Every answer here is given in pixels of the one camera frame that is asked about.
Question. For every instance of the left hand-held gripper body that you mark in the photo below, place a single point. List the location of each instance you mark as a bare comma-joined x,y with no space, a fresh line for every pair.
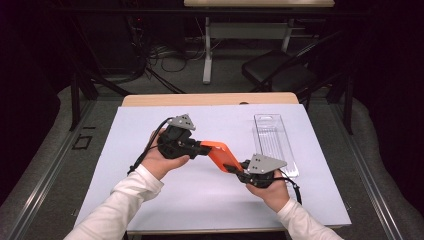
175,143

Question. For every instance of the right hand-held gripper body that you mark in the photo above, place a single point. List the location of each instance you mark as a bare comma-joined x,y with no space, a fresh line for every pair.
265,165

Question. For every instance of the orange phone case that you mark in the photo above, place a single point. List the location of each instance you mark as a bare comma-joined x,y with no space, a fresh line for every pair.
220,153

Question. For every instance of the clear plastic tray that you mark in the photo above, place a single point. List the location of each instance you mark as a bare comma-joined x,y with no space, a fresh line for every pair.
271,140

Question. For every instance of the person's left hand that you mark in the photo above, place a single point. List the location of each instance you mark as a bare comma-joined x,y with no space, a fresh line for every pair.
160,165

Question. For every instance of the person's right hand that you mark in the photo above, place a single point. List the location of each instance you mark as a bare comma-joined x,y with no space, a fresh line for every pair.
271,196

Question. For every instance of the white table mat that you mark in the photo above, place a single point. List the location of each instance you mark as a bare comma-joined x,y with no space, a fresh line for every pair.
200,200

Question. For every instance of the white-legged desk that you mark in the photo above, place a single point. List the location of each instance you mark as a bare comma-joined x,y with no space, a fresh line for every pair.
207,60

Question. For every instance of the black folding chair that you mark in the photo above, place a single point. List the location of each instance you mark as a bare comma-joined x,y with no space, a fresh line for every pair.
280,71

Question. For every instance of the black metal stand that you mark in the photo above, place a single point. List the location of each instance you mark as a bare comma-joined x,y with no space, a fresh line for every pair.
75,106

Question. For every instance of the black horizontal metal bar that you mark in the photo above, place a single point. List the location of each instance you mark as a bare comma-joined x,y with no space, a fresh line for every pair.
133,11

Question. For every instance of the grey metal floor rail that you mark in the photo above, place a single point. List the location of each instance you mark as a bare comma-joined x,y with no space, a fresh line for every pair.
371,186
46,176

